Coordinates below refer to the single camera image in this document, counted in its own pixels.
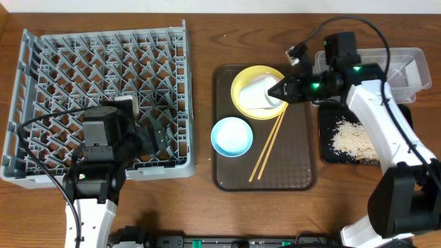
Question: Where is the grey dishwasher rack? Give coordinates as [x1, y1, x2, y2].
[1, 25, 196, 189]

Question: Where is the clear plastic bin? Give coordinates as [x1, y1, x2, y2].
[313, 48, 432, 104]

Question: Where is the yellow plate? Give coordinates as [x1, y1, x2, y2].
[231, 65, 288, 120]

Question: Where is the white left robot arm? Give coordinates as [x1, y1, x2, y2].
[63, 121, 167, 247]

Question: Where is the blue bowl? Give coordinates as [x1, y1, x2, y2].
[210, 117, 254, 158]

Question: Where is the black waste tray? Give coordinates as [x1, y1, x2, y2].
[318, 101, 413, 165]

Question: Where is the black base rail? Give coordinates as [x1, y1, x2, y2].
[106, 226, 342, 248]

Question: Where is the dark brown serving tray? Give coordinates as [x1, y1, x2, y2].
[212, 65, 317, 192]

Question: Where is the upper wooden chopstick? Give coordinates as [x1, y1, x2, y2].
[248, 111, 285, 183]

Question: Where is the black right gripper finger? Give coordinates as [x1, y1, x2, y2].
[267, 77, 293, 98]
[274, 96, 293, 103]

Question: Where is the pile of cooked rice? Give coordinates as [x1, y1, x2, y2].
[331, 119, 379, 163]

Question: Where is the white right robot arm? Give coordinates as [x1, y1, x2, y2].
[268, 63, 440, 247]

